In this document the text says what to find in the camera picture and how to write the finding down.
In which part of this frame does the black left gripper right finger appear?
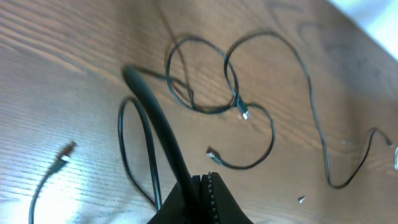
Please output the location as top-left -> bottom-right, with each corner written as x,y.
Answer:
200,172 -> 252,224

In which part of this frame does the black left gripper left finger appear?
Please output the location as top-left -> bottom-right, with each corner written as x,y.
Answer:
147,175 -> 201,224

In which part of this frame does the small metal debris piece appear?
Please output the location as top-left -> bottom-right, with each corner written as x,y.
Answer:
297,196 -> 306,204

